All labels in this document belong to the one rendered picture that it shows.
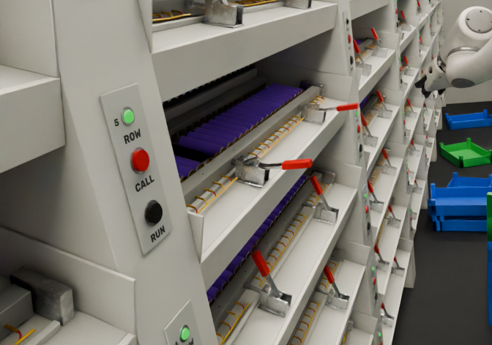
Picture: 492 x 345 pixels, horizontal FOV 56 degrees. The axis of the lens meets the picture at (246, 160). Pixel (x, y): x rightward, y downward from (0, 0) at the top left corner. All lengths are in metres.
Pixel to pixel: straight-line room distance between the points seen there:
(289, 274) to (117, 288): 0.42
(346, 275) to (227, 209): 0.58
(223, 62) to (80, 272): 0.25
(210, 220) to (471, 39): 0.78
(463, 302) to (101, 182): 1.70
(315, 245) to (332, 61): 0.37
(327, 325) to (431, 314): 0.96
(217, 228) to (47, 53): 0.26
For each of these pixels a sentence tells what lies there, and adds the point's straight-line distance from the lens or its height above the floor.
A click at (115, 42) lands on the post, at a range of 0.35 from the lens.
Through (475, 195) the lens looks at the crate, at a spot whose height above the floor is 0.09.
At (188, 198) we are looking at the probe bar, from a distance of 0.50.
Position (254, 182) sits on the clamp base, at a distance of 0.57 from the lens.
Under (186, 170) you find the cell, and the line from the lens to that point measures 0.55.
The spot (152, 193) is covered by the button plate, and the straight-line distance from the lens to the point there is 0.36.
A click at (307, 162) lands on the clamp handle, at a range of 0.54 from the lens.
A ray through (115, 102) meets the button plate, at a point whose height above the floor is 1.08.
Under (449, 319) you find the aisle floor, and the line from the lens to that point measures 1.84.
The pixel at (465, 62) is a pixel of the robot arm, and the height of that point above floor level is 0.95.
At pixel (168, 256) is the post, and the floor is 0.95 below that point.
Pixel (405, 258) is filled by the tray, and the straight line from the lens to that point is 1.85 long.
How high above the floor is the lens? 1.13
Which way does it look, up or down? 18 degrees down
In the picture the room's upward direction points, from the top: 10 degrees counter-clockwise
